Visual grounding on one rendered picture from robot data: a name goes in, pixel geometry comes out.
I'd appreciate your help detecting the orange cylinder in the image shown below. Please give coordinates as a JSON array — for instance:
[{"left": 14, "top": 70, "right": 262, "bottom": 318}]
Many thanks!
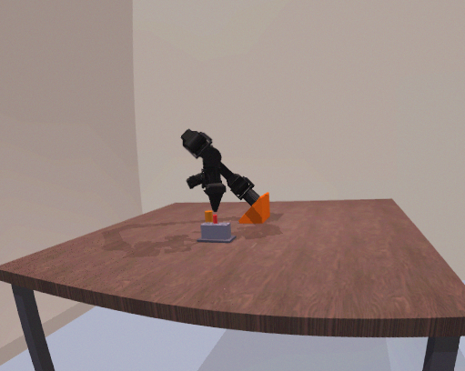
[{"left": 205, "top": 211, "right": 213, "bottom": 223}]

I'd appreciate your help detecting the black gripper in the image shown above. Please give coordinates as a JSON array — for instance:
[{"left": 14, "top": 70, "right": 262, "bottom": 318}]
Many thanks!
[{"left": 201, "top": 165, "right": 227, "bottom": 212}]

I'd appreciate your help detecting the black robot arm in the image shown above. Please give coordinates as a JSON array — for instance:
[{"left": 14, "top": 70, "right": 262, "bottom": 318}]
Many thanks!
[{"left": 180, "top": 129, "right": 260, "bottom": 206}]

